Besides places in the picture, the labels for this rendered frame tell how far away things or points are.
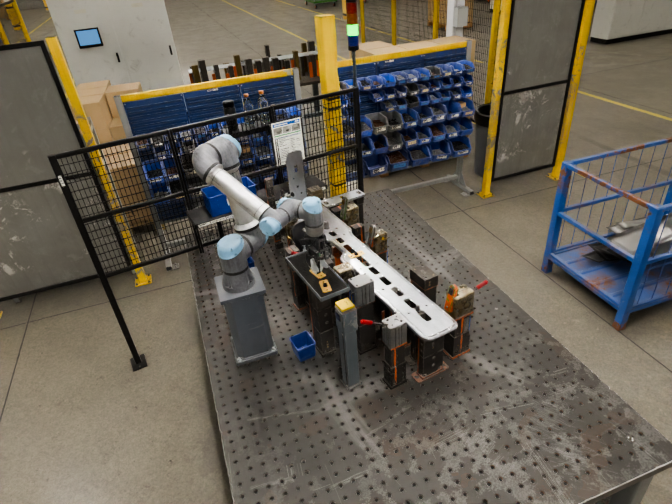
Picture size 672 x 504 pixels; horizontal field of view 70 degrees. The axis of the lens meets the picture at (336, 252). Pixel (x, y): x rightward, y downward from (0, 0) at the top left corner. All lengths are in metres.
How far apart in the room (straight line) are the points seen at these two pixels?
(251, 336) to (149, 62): 6.88
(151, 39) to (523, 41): 5.75
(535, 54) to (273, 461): 4.23
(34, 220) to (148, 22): 5.00
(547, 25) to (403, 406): 3.88
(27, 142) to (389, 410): 3.10
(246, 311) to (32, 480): 1.70
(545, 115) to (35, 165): 4.57
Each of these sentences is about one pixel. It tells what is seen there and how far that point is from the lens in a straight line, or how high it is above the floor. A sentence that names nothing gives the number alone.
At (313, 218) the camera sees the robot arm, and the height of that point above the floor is 1.47.
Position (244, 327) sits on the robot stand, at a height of 0.91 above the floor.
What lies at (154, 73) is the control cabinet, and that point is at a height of 0.79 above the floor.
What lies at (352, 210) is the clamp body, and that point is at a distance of 2.87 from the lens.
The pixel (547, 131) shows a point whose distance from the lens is 5.57.
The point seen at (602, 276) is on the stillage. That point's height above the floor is 0.16.
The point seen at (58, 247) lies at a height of 0.50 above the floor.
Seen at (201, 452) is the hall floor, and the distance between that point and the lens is 3.07.
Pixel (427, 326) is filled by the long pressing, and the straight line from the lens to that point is 2.08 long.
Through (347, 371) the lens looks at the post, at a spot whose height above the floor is 0.81.
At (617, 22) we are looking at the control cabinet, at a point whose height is 0.43.
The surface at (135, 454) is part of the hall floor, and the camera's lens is 3.21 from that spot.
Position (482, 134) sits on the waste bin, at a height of 0.50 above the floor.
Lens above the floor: 2.39
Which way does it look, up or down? 33 degrees down
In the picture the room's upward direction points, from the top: 5 degrees counter-clockwise
